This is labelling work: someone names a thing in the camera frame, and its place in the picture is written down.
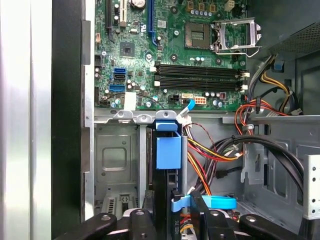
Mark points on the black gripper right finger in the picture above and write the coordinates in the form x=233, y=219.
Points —
x=215, y=225

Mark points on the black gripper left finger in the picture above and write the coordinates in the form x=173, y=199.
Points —
x=140, y=225

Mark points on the hard disk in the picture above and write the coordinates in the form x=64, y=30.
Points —
x=167, y=152

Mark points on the grey metal disk bay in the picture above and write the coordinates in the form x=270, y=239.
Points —
x=117, y=140

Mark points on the grey metal drive cage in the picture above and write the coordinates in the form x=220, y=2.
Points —
x=312, y=187

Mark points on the black PC case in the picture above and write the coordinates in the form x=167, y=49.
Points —
x=66, y=100

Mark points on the metal locking lever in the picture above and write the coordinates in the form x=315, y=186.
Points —
x=232, y=53

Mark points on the black chipset chip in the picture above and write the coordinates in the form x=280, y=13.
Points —
x=126, y=49

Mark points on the green motherboard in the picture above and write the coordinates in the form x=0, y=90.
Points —
x=175, y=45

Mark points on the CPU socket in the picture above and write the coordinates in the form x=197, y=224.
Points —
x=197, y=35

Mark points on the metal socket cover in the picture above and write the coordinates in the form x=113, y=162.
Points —
x=254, y=33

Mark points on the blue expansion slot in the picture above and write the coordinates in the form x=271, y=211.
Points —
x=150, y=20

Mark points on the black expansion slot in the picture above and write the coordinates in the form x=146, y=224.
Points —
x=109, y=20

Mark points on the white expansion slot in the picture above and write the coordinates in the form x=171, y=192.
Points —
x=122, y=15

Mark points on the silver coin cell battery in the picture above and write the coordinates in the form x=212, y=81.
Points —
x=138, y=3

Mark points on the grey power supply unit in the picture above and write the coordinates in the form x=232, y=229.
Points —
x=287, y=15

